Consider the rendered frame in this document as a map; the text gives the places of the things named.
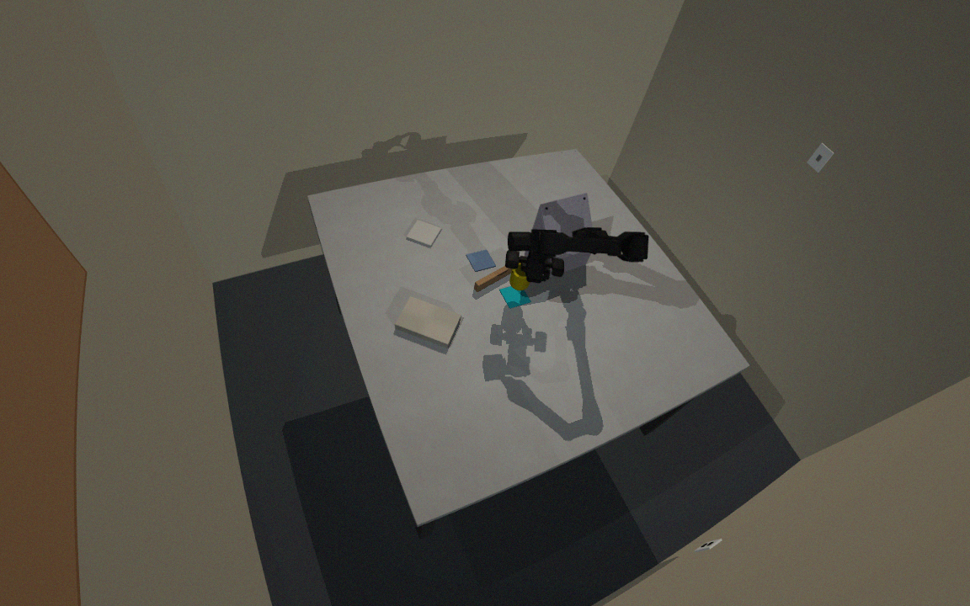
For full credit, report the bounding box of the beige flat rectangular block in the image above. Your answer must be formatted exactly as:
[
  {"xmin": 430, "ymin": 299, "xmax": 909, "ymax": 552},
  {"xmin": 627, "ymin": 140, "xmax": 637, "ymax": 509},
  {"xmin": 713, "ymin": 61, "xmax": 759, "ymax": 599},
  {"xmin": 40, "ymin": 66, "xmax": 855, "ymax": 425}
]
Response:
[{"xmin": 395, "ymin": 296, "xmax": 461, "ymax": 348}]

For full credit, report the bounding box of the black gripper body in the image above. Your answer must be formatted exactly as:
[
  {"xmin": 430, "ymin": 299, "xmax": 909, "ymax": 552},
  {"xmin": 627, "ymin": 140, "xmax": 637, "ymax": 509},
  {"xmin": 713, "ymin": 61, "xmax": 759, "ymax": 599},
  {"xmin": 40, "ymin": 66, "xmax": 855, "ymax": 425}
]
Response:
[{"xmin": 505, "ymin": 250, "xmax": 564, "ymax": 277}]

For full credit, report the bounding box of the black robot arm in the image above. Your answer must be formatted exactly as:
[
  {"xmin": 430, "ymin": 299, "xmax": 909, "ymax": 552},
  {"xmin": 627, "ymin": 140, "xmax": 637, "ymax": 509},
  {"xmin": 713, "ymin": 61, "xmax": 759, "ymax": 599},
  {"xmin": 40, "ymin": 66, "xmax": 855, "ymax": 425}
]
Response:
[{"xmin": 508, "ymin": 227, "xmax": 648, "ymax": 283}]

